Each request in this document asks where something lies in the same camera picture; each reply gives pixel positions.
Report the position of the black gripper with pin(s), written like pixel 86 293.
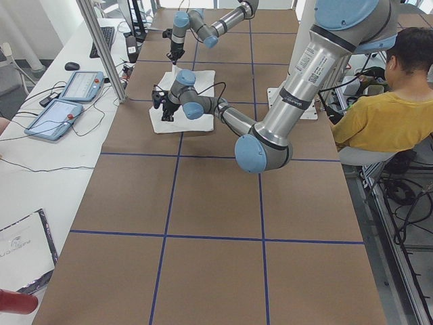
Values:
pixel 176 47
pixel 168 109

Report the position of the white long-sleeve printed shirt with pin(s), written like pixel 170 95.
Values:
pixel 192 91

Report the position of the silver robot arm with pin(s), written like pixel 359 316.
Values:
pixel 339 29
pixel 208 34

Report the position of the black power adapter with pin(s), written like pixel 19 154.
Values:
pixel 132 48

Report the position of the upper blue teach pendant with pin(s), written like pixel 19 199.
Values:
pixel 83 86

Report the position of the blue teach pendant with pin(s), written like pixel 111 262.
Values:
pixel 83 86
pixel 55 120

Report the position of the black computer mouse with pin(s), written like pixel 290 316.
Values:
pixel 71 66

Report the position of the lower blue teach pendant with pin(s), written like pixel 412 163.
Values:
pixel 55 120

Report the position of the small black phone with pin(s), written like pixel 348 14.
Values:
pixel 47 100

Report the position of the person in yellow shirt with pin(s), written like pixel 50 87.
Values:
pixel 402 117

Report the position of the red cylinder object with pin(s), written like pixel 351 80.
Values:
pixel 18 303

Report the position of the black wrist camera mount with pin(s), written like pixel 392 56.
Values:
pixel 159 98
pixel 167 34

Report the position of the aluminium frame post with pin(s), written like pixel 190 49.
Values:
pixel 93 26

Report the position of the white camera pole base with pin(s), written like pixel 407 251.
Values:
pixel 309 114

